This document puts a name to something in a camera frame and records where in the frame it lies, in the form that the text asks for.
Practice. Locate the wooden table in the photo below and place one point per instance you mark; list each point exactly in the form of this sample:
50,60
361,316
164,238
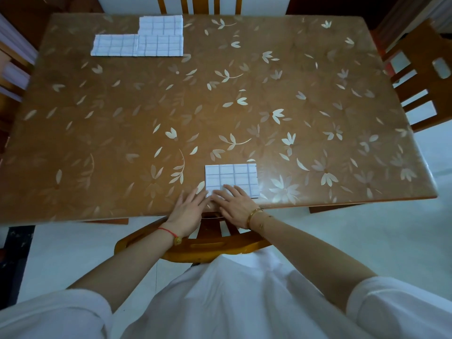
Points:
335,208

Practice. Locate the person's left forearm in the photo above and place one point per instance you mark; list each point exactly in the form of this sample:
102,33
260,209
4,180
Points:
130,261

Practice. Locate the wooden chair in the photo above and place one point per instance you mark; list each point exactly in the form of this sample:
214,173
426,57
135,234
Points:
423,49
10,59
197,248
199,4

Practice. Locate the gold bangle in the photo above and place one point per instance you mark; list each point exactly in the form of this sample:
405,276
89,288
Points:
253,215

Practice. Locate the person's right forearm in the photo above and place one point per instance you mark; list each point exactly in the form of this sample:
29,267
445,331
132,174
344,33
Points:
307,254

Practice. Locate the clear floral table cover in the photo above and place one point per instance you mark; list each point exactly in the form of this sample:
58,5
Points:
226,112

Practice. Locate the person's left little finger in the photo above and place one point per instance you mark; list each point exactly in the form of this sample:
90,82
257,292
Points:
182,200

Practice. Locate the white shirt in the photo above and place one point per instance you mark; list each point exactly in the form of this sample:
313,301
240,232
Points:
229,300

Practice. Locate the dark floor mat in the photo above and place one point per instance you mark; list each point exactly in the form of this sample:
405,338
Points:
14,264

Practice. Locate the person's left hand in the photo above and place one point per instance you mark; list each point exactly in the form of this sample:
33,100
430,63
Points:
185,217

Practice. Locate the white checked cloth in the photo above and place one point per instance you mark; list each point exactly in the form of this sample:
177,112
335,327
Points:
114,45
160,45
231,175
160,25

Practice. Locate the person's left middle finger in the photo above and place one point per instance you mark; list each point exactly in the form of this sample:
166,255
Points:
200,201

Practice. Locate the person's right little finger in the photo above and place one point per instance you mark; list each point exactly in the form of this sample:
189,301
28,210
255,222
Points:
241,194

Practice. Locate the person's right middle finger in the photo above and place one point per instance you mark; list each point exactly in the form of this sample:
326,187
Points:
224,196

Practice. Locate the person's right hand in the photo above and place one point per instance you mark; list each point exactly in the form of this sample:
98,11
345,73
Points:
236,210

